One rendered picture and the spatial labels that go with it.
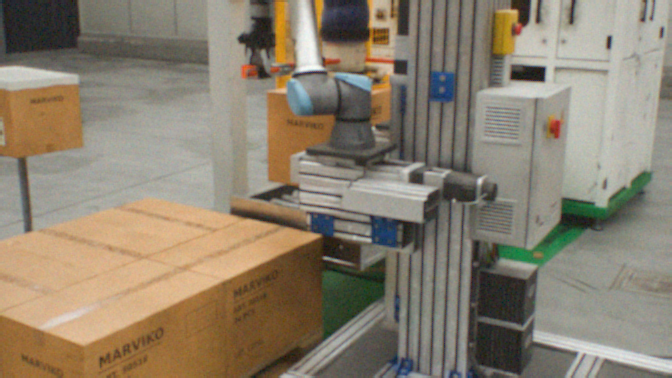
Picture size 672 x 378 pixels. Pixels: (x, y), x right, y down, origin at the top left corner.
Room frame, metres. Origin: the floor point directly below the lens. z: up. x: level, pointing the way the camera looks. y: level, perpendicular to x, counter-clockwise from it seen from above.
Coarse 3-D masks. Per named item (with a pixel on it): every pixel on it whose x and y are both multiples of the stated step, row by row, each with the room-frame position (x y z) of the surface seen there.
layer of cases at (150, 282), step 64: (0, 256) 2.78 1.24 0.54; (64, 256) 2.78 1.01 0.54; (128, 256) 2.79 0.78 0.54; (192, 256) 2.79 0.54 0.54; (256, 256) 2.80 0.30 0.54; (320, 256) 3.04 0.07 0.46; (0, 320) 2.27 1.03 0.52; (64, 320) 2.22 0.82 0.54; (128, 320) 2.23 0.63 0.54; (192, 320) 2.42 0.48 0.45; (256, 320) 2.70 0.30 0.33; (320, 320) 3.05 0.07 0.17
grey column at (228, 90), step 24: (216, 0) 4.37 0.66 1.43; (240, 0) 4.40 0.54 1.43; (216, 24) 4.37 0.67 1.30; (240, 24) 4.40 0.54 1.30; (216, 48) 4.37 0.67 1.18; (240, 48) 4.39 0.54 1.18; (216, 72) 4.38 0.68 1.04; (240, 72) 4.39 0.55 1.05; (216, 96) 4.38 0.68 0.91; (240, 96) 4.38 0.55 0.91; (216, 120) 4.38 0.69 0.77; (240, 120) 4.38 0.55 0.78; (216, 144) 4.39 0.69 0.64; (240, 144) 4.37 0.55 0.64; (216, 168) 4.39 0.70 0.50; (240, 168) 4.37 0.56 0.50; (216, 192) 4.39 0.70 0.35; (240, 192) 4.37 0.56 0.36
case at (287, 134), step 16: (272, 96) 3.37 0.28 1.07; (384, 96) 3.44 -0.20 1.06; (272, 112) 3.37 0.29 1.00; (288, 112) 3.32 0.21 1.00; (384, 112) 3.45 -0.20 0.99; (272, 128) 3.37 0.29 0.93; (288, 128) 3.32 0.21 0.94; (304, 128) 3.28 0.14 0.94; (320, 128) 3.23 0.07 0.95; (272, 144) 3.37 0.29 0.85; (288, 144) 3.32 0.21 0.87; (304, 144) 3.28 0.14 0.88; (272, 160) 3.37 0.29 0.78; (288, 160) 3.32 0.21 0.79; (272, 176) 3.37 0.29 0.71; (288, 176) 3.32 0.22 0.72
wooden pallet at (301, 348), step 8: (320, 328) 3.04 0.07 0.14; (304, 336) 2.95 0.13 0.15; (312, 336) 2.99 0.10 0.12; (320, 336) 3.04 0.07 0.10; (296, 344) 2.90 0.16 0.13; (304, 344) 2.95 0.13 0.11; (312, 344) 2.99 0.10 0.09; (320, 344) 3.04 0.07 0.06; (280, 352) 2.81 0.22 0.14; (288, 352) 2.98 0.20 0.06; (296, 352) 2.95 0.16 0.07; (304, 352) 2.95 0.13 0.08; (272, 360) 2.77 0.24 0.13; (288, 360) 2.98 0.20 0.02; (296, 360) 2.95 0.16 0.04; (256, 368) 2.69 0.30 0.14; (272, 368) 2.91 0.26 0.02; (280, 368) 2.91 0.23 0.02; (288, 368) 2.91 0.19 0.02; (240, 376) 2.62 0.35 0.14; (248, 376) 2.65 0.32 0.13; (256, 376) 2.84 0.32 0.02; (264, 376) 2.84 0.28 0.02; (272, 376) 2.85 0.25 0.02
